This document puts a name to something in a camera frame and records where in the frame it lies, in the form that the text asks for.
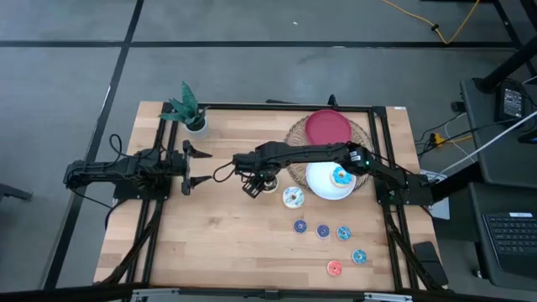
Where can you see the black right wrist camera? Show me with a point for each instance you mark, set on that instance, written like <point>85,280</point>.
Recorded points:
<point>253,189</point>

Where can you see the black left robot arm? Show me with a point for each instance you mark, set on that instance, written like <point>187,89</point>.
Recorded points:
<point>105,170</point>

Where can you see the black chair base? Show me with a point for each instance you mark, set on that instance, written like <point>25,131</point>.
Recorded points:
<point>12,193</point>

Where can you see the yellow power plug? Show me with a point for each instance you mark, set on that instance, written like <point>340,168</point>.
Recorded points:
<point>437,138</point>

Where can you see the silver metal bracket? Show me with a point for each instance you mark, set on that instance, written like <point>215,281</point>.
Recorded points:
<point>155,296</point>
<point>386,297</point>

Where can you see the small pink donut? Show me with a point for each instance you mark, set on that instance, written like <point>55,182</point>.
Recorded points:
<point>330,272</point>

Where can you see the black foot pedal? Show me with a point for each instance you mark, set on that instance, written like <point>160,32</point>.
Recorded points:
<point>430,262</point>

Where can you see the large turquoise iced donut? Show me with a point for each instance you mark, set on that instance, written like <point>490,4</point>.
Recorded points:
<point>347,181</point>

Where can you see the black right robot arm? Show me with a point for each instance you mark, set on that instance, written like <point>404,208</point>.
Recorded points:
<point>314,153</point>

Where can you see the small light blue donut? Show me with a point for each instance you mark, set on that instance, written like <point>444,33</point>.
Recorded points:
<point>356,260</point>
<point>340,236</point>

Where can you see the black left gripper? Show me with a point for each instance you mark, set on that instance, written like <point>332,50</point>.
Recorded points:
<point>186,168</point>

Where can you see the white plate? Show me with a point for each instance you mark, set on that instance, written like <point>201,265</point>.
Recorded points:
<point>323,189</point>

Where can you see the black keyboard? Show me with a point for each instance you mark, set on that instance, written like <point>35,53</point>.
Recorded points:
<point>514,243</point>

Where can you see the small dark blue donut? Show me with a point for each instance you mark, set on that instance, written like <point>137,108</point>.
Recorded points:
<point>319,234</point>
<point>297,230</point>

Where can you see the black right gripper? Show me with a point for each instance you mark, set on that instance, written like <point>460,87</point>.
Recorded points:
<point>258,172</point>

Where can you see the red plate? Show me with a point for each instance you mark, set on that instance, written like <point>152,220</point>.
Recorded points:
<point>327,126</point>

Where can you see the white rod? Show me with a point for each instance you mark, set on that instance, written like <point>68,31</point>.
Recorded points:
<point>486,144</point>

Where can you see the black aluminium table frame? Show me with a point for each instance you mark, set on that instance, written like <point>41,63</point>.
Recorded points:
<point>293,106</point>

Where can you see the large white green iced donut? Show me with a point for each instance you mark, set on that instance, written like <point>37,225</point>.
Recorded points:
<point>287,204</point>

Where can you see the black power adapter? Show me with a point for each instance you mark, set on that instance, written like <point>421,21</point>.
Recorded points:
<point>512,102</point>

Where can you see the green plant in white pot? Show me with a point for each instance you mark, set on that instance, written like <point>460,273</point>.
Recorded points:
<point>200,131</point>

